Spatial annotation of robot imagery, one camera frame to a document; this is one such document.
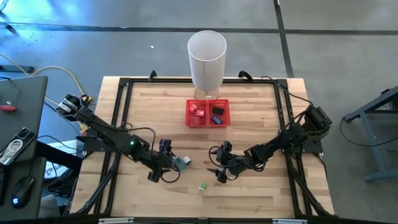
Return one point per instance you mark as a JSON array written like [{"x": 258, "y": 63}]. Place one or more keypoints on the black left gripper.
[{"x": 157, "y": 165}]

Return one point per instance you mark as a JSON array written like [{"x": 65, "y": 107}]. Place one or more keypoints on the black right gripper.
[{"x": 234, "y": 165}]

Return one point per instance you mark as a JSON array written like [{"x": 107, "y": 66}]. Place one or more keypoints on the teal digital timer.
[{"x": 179, "y": 163}]

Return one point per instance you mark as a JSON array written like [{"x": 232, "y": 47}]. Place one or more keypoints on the white and black charger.
[{"x": 186, "y": 160}]

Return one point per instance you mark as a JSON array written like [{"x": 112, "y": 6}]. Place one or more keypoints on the green and white charger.
[{"x": 203, "y": 186}]

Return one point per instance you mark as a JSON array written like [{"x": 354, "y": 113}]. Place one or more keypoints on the dark blue digital timer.
[{"x": 216, "y": 119}]

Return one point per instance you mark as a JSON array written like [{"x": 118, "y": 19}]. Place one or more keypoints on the red rectangular box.
[{"x": 194, "y": 121}]

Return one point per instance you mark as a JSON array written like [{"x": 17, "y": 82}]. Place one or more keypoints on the pink charger with paper sticker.
[{"x": 200, "y": 113}]

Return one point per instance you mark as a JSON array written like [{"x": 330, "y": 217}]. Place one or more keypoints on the black rectangular box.
[{"x": 217, "y": 110}]

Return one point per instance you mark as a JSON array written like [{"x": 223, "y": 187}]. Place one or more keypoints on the pink USB wall charger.
[{"x": 193, "y": 108}]

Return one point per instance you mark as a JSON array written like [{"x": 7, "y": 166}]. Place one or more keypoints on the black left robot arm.
[{"x": 102, "y": 130}]

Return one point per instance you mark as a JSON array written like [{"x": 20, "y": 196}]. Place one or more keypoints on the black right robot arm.
[{"x": 292, "y": 133}]

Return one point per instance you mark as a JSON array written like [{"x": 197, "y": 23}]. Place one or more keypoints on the red plastic mesh basket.
[
  {"x": 203, "y": 122},
  {"x": 226, "y": 119}
]

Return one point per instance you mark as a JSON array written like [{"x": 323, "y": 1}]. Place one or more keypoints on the white printed box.
[{"x": 53, "y": 169}]

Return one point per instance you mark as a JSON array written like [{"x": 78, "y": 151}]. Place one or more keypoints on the dark grey side desk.
[{"x": 28, "y": 124}]

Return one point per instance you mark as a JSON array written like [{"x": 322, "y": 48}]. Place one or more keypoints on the black computer mouse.
[{"x": 22, "y": 191}]

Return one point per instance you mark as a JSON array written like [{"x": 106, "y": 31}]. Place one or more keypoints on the smartphone in clear case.
[{"x": 18, "y": 143}]

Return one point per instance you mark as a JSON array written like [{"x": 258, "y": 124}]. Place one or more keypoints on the grey blue metal table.
[{"x": 374, "y": 146}]

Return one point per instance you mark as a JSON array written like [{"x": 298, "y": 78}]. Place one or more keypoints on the black floor bar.
[{"x": 17, "y": 68}]

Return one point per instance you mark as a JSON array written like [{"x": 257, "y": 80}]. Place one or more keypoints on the white table bracket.
[
  {"x": 289, "y": 221},
  {"x": 115, "y": 220}
]

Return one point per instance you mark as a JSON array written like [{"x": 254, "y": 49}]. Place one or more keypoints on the black metal table frame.
[{"x": 155, "y": 80}]

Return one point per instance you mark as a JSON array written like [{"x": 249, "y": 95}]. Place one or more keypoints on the black frame clamp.
[
  {"x": 152, "y": 74},
  {"x": 245, "y": 74}
]

